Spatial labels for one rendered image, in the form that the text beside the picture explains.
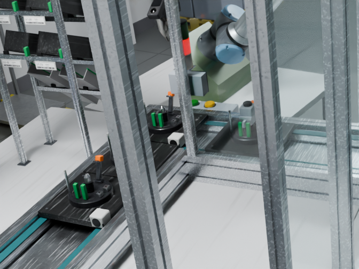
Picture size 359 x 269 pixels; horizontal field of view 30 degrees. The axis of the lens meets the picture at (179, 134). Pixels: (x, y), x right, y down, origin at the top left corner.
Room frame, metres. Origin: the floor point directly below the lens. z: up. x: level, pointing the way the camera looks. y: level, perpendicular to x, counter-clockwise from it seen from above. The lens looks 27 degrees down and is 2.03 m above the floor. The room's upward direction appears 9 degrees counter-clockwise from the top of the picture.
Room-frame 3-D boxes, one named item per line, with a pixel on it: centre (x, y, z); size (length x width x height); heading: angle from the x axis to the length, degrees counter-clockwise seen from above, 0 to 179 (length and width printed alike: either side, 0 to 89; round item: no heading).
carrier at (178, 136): (2.21, 0.05, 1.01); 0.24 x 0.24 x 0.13; 59
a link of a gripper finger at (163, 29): (2.44, -0.01, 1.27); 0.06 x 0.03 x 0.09; 149
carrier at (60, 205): (1.79, 0.30, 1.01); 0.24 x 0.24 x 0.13; 59
